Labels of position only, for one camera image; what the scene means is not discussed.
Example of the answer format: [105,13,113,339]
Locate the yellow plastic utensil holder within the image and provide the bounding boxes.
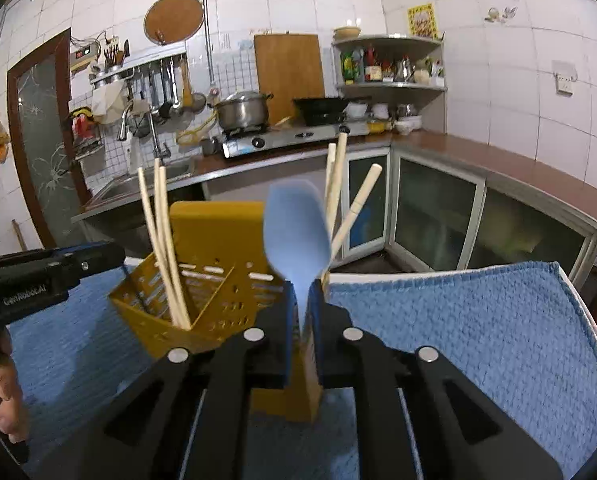
[109,201,329,423]

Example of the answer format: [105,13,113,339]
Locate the steel faucet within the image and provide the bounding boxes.
[117,102,172,161]

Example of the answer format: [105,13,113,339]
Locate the steel pot with lid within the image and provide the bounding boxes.
[213,91,274,131]

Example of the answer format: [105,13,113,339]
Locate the steel utensil rack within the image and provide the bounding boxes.
[89,50,188,85]

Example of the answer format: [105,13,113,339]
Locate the white cloth bag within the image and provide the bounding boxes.
[92,85,129,125]

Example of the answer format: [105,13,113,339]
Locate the blue silicone spoon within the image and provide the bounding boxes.
[263,180,332,333]

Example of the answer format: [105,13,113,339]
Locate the blue towel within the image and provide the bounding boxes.
[8,260,597,480]

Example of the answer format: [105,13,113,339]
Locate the brown door with frosted glass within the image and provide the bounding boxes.
[6,27,92,251]

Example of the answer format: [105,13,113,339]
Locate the steel kettle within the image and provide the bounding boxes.
[393,55,414,83]

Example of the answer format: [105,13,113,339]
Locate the grey corner shelf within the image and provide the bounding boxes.
[332,35,448,133]

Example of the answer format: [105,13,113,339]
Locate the yellow wall poster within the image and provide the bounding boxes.
[407,3,438,39]

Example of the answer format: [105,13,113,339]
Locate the wooden cutting board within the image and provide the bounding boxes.
[253,33,326,126]

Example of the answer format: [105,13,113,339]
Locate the person's left hand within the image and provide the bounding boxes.
[0,332,30,456]

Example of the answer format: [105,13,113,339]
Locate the beige wall device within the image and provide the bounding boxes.
[70,44,100,71]

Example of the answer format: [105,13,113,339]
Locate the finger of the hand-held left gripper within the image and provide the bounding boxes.
[71,241,128,283]

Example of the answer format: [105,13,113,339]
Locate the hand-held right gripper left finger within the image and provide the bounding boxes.
[43,280,302,480]

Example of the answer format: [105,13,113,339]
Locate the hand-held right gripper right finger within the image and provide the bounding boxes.
[311,280,564,480]

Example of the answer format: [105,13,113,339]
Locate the red label bottle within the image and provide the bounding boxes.
[363,46,383,82]

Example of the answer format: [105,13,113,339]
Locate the green bottle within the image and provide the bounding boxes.
[342,50,359,84]

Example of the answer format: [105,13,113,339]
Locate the yellow hose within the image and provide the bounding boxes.
[176,110,219,146]

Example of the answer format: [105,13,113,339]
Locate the white wall socket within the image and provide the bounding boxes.
[552,60,578,95]

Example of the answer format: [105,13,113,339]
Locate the wide glass cabinet door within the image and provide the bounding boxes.
[459,180,597,286]

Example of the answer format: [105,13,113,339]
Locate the grey wall pipe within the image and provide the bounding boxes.
[202,0,215,88]

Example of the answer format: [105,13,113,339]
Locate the hanging steel ladles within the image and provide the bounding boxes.
[138,57,206,122]

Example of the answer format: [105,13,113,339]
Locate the steel gas stove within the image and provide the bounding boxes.
[222,122,370,158]

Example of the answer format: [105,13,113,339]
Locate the black wok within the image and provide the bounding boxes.
[293,96,372,126]

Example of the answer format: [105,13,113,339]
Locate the narrow glass cabinet door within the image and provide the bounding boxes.
[346,147,392,256]

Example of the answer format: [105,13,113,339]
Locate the steel sink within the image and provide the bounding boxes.
[86,157,196,208]

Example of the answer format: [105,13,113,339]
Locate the wire basket with red items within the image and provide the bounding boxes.
[68,106,103,153]

